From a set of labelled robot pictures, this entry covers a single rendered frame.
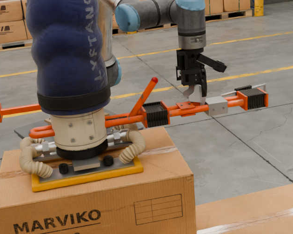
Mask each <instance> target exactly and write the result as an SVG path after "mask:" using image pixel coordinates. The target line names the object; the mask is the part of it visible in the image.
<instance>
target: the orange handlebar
mask: <svg viewBox="0 0 293 234"><path fill-rule="evenodd" d="M224 99H225V100H227V101H228V105H227V106H228V108H229V107H235V106H241V105H244V100H243V99H239V97H238V96H231V97H224ZM40 107H41V106H40V105H39V104H30V105H24V106H17V107H11V108H4V109H1V110H0V111H1V115H2V116H3V115H10V114H16V113H23V112H29V111H37V110H41V109H40ZM168 107H169V115H170V117H174V116H181V117H187V116H193V115H196V114H195V113H198V112H204V111H208V110H209V107H208V105H207V104H206V105H200V103H197V102H193V103H191V102H190V101H187V102H181V103H176V105H173V106H168ZM129 114H130V113H123V114H118V115H111V116H106V117H105V127H113V126H118V125H124V124H132V123H138V122H144V116H143V115H141V111H139V112H138V114H137V115H136V116H133V117H128V115H129ZM124 116H127V117H126V118H119V119H114V120H107V121H106V119H111V118H118V117H124ZM28 134H29V136H30V137H31V138H33V139H39V138H45V137H52V136H55V132H54V130H53V129H52V125H48V126H41V127H36V128H33V129H31V130H30V131H29V133H28Z"/></svg>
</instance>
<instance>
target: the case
mask: <svg viewBox="0 0 293 234"><path fill-rule="evenodd" d="M139 132H140V133H141V134H142V135H143V137H144V139H145V141H146V148H145V151H143V152H142V153H141V154H140V155H138V158H139V160H140V162H141V164H142V166H143V170H144V171H143V172H140V173H135V174H130V175H123V176H118V177H113V178H108V179H103V180H97V181H93V182H86V183H81V184H75V185H70V186H65V187H60V188H54V189H48V190H43V191H38V192H33V191H32V174H28V173H25V172H24V171H23V170H22V169H21V168H20V164H19V157H20V153H21V149H15V150H9V151H4V154H3V158H2V162H1V166H0V234H197V228H196V211H195V193H194V176H193V172H192V171H191V169H190V168H189V166H188V164H187V163H186V161H185V160H184V158H183V156H182V155H181V153H180V152H179V150H178V149H177V147H176V145H175V144H174V142H173V141H172V139H171V138H170V136H169V134H168V133H167V131H166V129H165V128H164V127H158V128H152V129H146V130H139ZM123 150H124V149H119V150H114V151H108V152H103V153H101V154H99V155H98V159H99V161H101V160H104V157H105V156H107V155H111V156H112V157H113V158H117V157H119V155H120V154H121V152H123ZM61 163H66V164H67V165H68V166H72V165H73V162H72V160H68V159H63V160H57V161H52V162H45V164H46V165H49V167H51V168H52V169H56V168H59V165H60V164H61Z"/></svg>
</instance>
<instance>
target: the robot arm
mask: <svg viewBox="0 0 293 234"><path fill-rule="evenodd" d="M98 4H99V16H98V21H97V23H98V26H99V28H100V30H101V32H102V35H103V47H102V52H101V55H102V57H103V59H104V62H105V65H106V69H107V80H108V81H109V83H110V87H113V86H115V85H117V84H118V83H119V82H120V81H121V77H122V70H121V66H120V63H119V61H118V59H117V58H116V57H115V56H114V55H113V54H112V32H113V13H114V14H115V19H116V23H117V25H118V26H119V28H120V29H121V30H122V31H124V32H135V31H137V30H141V29H145V28H150V27H154V26H160V25H165V24H170V23H172V24H177V26H178V42H179V48H181V49H178V50H176V53H177V66H176V78H177V81H178V80H181V84H182V85H183V86H186V85H188V86H189V87H188V89H186V90H185V91H183V96H185V97H188V99H189V101H190V102H197V103H200V105H205V101H206V94H207V82H206V70H205V68H204V66H205V65H204V64H206V65H208V66H210V67H212V68H213V69H214V70H215V71H217V72H223V73H224V71H225V69H226V67H227V66H226V65H224V63H222V62H221V61H218V60H217V61H215V60H213V59H211V58H209V57H207V56H205V55H202V54H201V53H202V52H203V51H204V47H205V46H206V18H205V7H206V5H205V0H143V1H139V0H98ZM203 63H204V64H203ZM177 70H181V71H180V76H179V77H178V73H177Z"/></svg>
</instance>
